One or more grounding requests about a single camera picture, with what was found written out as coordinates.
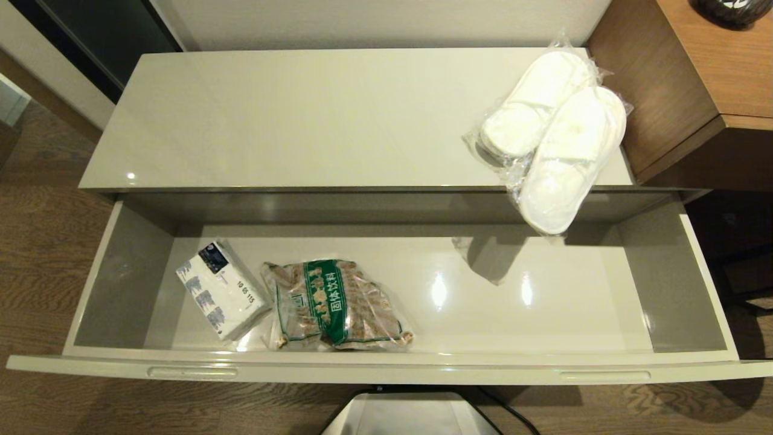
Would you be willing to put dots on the white blue tissue pack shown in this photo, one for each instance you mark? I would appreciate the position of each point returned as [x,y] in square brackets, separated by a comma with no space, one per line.
[220,289]

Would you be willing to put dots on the glossy grey cabinet top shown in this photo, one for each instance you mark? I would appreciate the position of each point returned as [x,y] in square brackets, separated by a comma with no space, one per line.
[332,118]

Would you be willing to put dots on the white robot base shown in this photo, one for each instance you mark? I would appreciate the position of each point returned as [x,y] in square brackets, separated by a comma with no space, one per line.
[410,417]

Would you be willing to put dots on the pale grey panel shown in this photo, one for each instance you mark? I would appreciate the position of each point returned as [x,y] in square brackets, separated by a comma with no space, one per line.
[12,99]

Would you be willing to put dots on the dark glass vase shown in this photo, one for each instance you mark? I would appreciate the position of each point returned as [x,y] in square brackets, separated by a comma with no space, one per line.
[734,9]

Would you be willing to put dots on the white slipper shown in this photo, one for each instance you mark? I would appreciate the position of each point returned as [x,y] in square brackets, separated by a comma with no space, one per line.
[519,121]
[567,163]

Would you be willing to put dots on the dark glass door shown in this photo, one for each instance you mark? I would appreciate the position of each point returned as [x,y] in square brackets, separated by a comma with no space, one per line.
[96,33]

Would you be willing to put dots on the white cabinet drawer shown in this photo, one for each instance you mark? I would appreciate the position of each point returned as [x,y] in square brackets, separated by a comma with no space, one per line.
[423,308]

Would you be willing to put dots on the green label snack bag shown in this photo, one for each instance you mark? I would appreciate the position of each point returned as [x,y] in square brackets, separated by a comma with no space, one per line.
[332,304]

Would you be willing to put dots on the brown wooden desk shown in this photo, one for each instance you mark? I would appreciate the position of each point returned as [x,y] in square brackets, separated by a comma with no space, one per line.
[652,84]

